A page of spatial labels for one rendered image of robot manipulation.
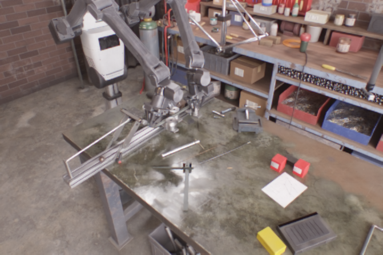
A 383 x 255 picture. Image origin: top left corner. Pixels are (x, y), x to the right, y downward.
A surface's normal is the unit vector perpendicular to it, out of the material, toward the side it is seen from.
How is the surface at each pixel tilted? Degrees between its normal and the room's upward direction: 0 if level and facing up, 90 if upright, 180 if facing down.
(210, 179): 0
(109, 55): 90
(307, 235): 0
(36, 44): 90
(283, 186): 0
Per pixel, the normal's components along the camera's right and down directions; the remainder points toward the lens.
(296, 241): 0.00, -0.84
